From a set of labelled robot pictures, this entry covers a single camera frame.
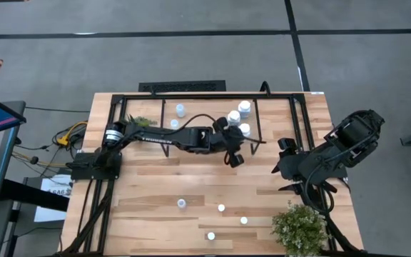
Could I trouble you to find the bushy green potted plant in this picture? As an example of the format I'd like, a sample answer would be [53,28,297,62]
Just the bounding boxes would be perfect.
[271,200,332,257]

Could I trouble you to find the small green plant sprig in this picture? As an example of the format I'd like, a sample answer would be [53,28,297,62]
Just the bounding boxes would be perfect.
[126,114,158,129]

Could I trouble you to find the black metal table frame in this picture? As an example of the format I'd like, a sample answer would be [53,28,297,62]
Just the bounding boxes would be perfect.
[61,92,367,257]

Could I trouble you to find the black crossbeam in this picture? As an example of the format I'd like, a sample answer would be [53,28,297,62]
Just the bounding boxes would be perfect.
[0,178,70,212]

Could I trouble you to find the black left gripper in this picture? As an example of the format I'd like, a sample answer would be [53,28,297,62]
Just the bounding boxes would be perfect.
[210,116,268,168]

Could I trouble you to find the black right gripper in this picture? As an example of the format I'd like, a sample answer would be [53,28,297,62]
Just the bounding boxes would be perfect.
[271,138,314,192]

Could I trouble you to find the coloured wire bundle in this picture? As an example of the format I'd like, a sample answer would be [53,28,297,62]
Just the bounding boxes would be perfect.
[11,149,73,169]

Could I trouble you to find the wooden shelf black metal legs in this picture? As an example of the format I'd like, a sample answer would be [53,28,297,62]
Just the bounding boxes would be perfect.
[158,98,263,158]

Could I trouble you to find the white printed paper sheet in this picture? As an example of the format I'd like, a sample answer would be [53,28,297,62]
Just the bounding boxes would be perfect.
[34,173,73,223]

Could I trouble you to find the black floor grille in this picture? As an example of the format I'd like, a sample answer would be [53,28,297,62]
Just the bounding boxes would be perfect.
[138,79,227,93]

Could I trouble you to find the black floor cable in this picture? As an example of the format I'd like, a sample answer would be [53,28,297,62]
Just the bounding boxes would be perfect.
[25,106,91,114]

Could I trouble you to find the yellow cable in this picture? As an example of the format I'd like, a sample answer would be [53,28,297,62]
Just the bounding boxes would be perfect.
[56,121,88,147]

